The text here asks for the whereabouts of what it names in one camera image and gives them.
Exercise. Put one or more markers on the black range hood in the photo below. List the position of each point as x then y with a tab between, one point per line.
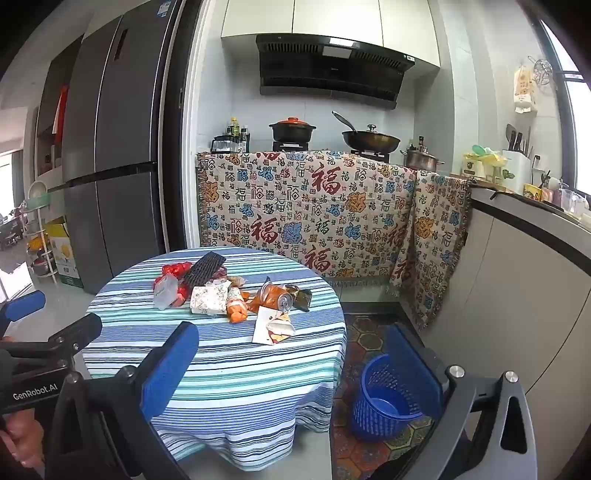
323	69

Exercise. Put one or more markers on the dark crumpled wrapper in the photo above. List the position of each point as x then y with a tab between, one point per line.
301	297

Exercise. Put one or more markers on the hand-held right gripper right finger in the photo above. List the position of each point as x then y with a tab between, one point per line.
406	360

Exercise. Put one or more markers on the orange snack packet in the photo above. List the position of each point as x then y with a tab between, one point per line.
238	310

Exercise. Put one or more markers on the cooking oil bottle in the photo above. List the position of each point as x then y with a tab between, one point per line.
235	128

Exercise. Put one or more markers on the green storage rack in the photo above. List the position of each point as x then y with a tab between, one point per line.
39	198

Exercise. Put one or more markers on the hanging paper bag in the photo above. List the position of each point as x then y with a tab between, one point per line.
525	90

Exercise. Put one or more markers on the white counter cabinet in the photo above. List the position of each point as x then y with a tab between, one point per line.
508	300

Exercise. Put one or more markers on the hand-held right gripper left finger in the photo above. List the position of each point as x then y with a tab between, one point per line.
171	364

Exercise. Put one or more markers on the round table striped tablecloth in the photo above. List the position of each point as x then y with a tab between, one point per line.
221	369

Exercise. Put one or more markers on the clear plastic bag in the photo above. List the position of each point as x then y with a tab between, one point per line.
165	293

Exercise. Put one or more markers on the large printed blanket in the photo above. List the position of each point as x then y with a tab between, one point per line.
300	207

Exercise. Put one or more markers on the steel cooking pot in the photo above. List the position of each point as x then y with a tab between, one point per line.
420	159

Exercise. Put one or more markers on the cream kitchen appliance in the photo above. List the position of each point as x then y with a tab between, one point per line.
478	164

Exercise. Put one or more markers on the patterned floor mat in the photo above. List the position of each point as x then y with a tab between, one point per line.
360	332

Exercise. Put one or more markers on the blue plastic basket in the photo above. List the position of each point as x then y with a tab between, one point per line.
378	406

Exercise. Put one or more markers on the black clay pot red lid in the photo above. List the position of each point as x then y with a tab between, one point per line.
292	129

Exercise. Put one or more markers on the cookie packet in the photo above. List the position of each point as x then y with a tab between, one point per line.
233	280

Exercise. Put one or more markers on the white upper cabinets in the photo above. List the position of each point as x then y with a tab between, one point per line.
332	21

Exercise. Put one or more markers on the black ladle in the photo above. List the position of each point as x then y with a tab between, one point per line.
344	121

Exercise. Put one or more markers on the black foam net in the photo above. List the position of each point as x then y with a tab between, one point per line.
203	270

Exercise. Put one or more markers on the narrow printed blanket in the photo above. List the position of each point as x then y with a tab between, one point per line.
438	240

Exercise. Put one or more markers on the white patterned wrapper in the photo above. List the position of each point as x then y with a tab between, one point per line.
207	299

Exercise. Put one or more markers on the red plastic wrapper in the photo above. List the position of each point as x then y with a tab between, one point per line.
175	269

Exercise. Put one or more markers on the person's left hand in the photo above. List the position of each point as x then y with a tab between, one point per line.
21	438

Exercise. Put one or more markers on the white knife block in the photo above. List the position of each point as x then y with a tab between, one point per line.
515	170

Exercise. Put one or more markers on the white card packet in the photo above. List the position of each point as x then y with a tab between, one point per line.
268	328

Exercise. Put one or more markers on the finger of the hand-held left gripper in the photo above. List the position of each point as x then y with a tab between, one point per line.
74	333
23	305

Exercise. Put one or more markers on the yellow cardboard box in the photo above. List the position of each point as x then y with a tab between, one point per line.
64	254

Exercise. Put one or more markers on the hanging metal strainer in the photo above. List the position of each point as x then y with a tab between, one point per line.
541	74

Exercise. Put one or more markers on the orange snack wrapper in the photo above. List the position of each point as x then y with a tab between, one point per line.
274	297

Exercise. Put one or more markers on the grey refrigerator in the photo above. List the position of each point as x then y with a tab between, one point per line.
115	161

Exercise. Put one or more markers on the dark wok with lid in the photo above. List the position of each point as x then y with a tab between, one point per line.
371	138

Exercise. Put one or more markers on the small yellow box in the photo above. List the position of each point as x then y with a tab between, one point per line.
533	191

